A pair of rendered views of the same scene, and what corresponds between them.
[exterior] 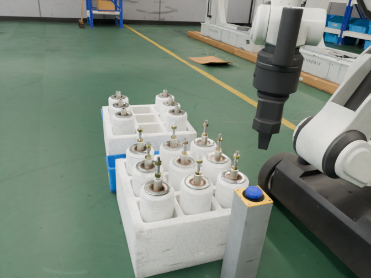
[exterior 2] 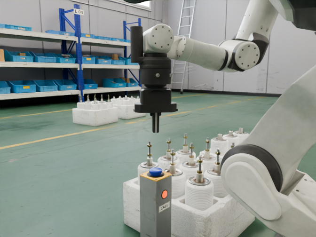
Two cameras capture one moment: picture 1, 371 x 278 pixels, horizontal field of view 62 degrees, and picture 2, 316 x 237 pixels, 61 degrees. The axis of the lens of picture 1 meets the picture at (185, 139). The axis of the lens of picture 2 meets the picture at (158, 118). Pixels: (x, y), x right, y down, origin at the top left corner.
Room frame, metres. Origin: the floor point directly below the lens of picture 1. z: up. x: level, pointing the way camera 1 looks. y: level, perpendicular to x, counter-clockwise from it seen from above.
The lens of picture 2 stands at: (0.28, -0.86, 0.62)
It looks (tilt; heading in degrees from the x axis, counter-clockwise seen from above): 10 degrees down; 63
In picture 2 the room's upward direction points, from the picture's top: straight up
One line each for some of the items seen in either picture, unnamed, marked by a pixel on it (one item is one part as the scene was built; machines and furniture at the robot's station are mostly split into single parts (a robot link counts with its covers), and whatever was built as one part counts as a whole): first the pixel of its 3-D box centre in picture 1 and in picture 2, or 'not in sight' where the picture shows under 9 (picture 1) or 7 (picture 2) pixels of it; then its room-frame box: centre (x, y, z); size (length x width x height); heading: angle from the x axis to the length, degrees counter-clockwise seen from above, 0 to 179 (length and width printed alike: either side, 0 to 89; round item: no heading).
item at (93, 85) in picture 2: not in sight; (84, 83); (1.50, 5.19, 0.36); 0.50 x 0.38 x 0.21; 114
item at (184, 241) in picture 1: (181, 202); (190, 201); (0.87, 0.00, 0.09); 0.39 x 0.39 x 0.18; 21
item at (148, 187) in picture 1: (157, 187); (149, 165); (0.71, 0.07, 0.25); 0.08 x 0.08 x 0.01
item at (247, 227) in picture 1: (244, 244); (155, 223); (0.62, -0.17, 0.16); 0.07 x 0.07 x 0.31; 21
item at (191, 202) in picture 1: (194, 207); (172, 195); (0.76, -0.04, 0.16); 0.10 x 0.10 x 0.18
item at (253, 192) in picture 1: (253, 193); (155, 172); (0.62, -0.17, 0.32); 0.04 x 0.04 x 0.02
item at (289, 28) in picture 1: (289, 39); (151, 48); (0.61, -0.18, 0.68); 0.11 x 0.11 x 0.11; 81
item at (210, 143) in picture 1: (203, 142); not in sight; (1.02, -0.07, 0.25); 0.08 x 0.08 x 0.01
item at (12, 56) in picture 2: not in sight; (17, 56); (0.24, 4.68, 0.90); 0.50 x 0.38 x 0.21; 115
